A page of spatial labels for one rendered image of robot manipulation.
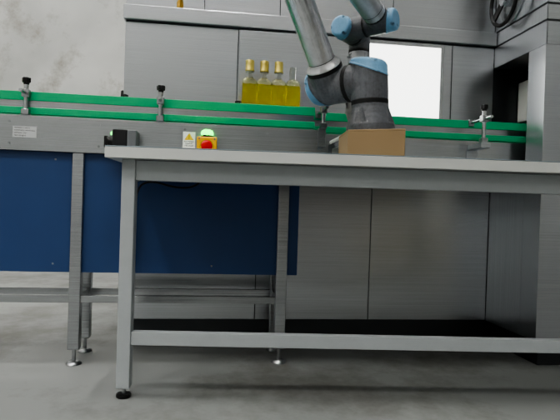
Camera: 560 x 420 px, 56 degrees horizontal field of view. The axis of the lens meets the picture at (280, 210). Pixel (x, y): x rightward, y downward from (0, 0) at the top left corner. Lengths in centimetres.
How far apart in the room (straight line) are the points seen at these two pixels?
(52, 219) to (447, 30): 182
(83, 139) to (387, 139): 106
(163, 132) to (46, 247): 58
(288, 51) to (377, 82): 74
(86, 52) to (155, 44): 840
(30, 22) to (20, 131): 918
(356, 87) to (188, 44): 91
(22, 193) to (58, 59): 885
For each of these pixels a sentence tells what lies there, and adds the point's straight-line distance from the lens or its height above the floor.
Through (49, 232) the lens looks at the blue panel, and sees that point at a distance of 205.
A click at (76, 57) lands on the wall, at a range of 1077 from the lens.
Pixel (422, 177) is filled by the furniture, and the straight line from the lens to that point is 168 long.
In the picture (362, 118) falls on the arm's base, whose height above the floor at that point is 86.
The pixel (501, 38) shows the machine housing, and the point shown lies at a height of 136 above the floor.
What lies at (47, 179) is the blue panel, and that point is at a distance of 206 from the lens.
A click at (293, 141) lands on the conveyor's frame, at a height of 83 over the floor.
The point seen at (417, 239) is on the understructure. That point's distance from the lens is 244.
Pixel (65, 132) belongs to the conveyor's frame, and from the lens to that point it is 203.
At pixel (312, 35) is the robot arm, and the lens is 169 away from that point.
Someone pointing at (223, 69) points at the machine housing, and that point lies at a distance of 233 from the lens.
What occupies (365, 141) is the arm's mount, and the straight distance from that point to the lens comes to 161.
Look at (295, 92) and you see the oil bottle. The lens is 215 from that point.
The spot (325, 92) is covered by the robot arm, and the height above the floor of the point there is 96.
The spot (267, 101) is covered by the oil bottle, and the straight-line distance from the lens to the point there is 213.
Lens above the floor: 59
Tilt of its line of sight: 1 degrees down
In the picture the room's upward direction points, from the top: 2 degrees clockwise
